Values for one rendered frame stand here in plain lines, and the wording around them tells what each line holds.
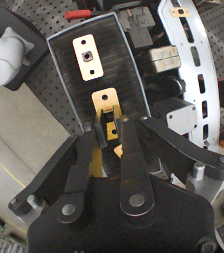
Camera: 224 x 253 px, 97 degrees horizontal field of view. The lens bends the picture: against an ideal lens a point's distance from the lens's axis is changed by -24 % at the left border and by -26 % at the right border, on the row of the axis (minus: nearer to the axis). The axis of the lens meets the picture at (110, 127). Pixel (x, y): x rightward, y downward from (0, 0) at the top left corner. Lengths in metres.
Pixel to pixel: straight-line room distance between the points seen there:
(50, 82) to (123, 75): 0.59
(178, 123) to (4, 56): 0.56
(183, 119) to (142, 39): 0.23
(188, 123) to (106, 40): 0.29
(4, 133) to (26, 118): 0.56
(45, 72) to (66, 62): 0.53
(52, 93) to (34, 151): 1.31
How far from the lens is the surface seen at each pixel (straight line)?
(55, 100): 0.78
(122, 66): 0.25
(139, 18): 0.38
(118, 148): 0.28
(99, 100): 0.21
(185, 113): 0.37
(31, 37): 0.73
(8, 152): 2.35
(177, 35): 0.49
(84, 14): 0.31
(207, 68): 0.55
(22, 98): 1.77
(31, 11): 0.97
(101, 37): 0.26
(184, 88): 0.35
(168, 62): 0.37
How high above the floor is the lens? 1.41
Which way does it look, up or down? 69 degrees down
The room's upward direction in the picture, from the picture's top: 178 degrees clockwise
